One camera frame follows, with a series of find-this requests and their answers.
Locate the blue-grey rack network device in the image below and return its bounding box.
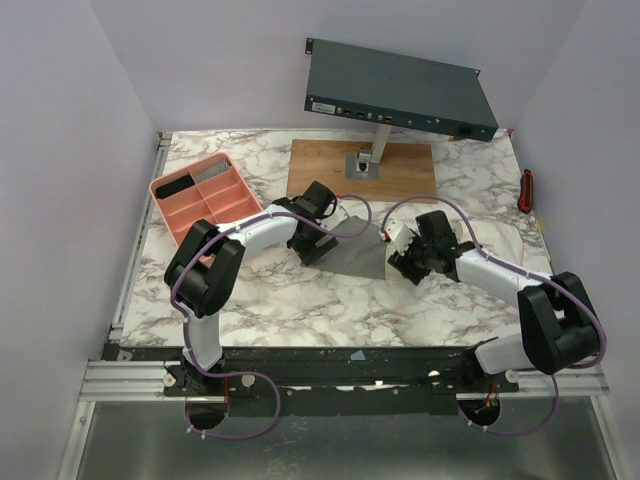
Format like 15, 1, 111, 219
304, 38, 498, 142

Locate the red black utility knife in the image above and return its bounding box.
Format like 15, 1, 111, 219
516, 169, 534, 214

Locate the wooden base board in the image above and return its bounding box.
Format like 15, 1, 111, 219
286, 139, 437, 202

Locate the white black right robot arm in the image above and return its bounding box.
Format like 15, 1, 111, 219
382, 211, 604, 392

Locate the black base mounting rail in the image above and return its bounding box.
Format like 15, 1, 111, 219
101, 344, 518, 417

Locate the grey cream underwear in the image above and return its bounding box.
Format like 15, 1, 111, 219
314, 224, 401, 280

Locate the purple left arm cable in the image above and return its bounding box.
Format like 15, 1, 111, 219
171, 193, 374, 441

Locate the pink compartment organizer tray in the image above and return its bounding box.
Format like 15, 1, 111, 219
143, 153, 262, 266

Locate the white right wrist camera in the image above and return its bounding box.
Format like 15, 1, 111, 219
383, 220, 416, 255

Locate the metal support stand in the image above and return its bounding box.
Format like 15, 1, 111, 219
345, 125, 392, 181

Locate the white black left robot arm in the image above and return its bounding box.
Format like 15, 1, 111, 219
164, 181, 338, 395

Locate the grey striped item in tray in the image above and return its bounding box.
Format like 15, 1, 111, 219
192, 160, 231, 184

